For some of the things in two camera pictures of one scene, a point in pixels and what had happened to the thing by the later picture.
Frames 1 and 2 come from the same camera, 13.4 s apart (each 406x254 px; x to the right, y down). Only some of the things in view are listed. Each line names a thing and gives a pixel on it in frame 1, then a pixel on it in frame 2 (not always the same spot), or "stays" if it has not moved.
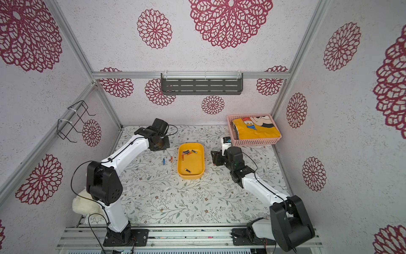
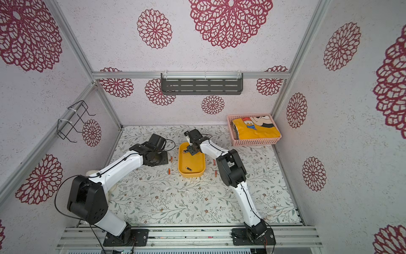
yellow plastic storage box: (191, 161) stays
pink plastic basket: (248, 129) stays
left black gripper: (166, 145) -> (164, 161)
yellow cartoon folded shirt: (255, 127) stays
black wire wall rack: (74, 113) stays
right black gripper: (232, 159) -> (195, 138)
